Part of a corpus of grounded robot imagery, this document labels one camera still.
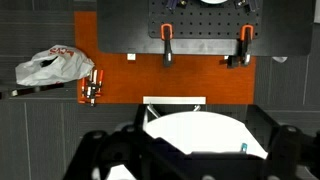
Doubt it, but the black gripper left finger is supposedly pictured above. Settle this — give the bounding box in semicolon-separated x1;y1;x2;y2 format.
63;128;158;180

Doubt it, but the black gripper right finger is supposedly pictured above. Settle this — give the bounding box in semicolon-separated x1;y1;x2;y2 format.
266;125;320;180

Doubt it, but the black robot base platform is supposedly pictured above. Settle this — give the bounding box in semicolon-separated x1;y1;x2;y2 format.
96;0;315;57

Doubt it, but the small orange clamp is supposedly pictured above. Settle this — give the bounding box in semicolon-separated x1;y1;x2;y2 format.
90;68;105;108
79;76;92;105

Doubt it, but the white metal table base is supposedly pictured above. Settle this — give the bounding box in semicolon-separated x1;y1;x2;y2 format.
142;96;207;131

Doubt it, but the white paper scrap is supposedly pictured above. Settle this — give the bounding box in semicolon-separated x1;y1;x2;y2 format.
271;55;289;64

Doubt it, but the white plastic bag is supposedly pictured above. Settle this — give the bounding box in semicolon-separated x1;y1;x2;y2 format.
14;44;96;87

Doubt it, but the round white table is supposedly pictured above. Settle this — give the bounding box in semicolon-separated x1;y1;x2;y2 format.
73;11;257;105

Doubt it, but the black pegboard plate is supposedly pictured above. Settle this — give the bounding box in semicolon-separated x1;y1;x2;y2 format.
147;0;262;40

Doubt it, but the black post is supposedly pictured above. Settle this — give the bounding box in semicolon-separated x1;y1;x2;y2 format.
227;55;241;70

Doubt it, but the orange handled black clamp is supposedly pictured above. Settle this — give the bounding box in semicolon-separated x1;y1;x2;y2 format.
160;22;175;68
239;23;255;67

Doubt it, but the black mount bracket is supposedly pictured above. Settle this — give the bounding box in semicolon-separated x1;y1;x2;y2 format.
234;0;260;13

